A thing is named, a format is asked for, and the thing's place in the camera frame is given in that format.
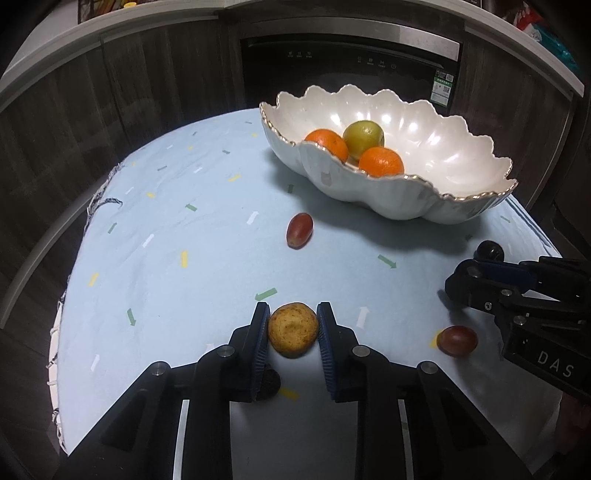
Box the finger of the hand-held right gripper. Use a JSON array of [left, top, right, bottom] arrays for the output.
[[466, 258, 546, 291], [444, 261, 528, 320]]

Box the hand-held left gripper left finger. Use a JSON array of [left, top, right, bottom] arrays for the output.
[[53, 302, 278, 480]]

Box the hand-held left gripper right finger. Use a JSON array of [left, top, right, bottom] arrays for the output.
[[316, 302, 532, 480]]

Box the dark purple plum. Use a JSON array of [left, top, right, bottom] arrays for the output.
[[476, 240, 505, 263]]

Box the tan longan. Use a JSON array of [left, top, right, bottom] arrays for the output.
[[268, 303, 320, 359]]

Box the small dark berry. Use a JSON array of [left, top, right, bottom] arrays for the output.
[[261, 369, 282, 400]]

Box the red grape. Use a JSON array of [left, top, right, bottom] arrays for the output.
[[286, 213, 314, 250], [437, 325, 478, 358]]

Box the white scalloped ceramic bowl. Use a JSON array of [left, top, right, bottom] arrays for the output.
[[259, 84, 519, 225]]

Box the orange mandarin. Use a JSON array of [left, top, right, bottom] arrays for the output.
[[358, 147, 406, 179], [305, 128, 350, 163]]

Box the green round pear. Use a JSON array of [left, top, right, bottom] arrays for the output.
[[342, 120, 385, 158]]

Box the light blue patterned tablecloth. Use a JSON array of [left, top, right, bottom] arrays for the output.
[[48, 108, 568, 480]]

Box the green label sticker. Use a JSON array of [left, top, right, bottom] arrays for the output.
[[431, 71, 454, 103]]

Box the teal plastic bag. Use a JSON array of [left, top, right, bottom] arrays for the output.
[[529, 22, 580, 72]]

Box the red plastic bag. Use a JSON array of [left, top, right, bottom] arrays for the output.
[[512, 0, 548, 29]]

